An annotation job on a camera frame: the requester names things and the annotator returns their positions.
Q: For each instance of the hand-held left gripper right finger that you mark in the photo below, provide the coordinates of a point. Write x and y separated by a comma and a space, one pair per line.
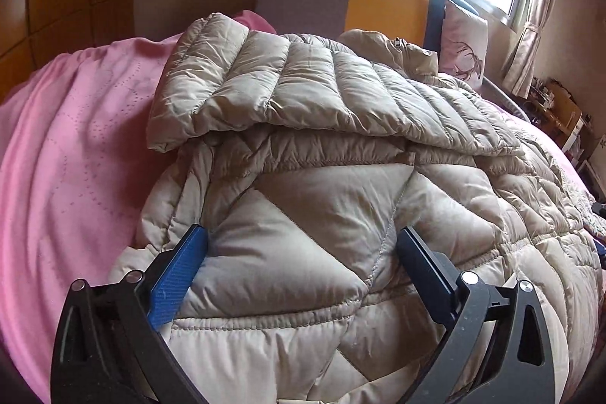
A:
428, 276

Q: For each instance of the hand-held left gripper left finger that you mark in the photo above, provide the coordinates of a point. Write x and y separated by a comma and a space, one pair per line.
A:
177, 276

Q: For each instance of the beige quilted puffer jacket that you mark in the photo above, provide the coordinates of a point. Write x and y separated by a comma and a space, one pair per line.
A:
322, 177

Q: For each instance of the pink dotted bed sheet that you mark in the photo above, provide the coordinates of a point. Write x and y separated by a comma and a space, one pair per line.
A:
71, 148

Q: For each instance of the cluttered wooden desk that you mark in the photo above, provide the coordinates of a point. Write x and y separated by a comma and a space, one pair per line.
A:
563, 110

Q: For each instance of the pale printed pillow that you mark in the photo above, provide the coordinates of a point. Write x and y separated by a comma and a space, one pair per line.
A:
461, 39

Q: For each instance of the pale star print curtain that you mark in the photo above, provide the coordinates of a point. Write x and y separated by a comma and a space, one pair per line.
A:
530, 49

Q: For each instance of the grey bed side rail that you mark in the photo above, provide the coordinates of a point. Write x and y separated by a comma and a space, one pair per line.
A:
506, 101

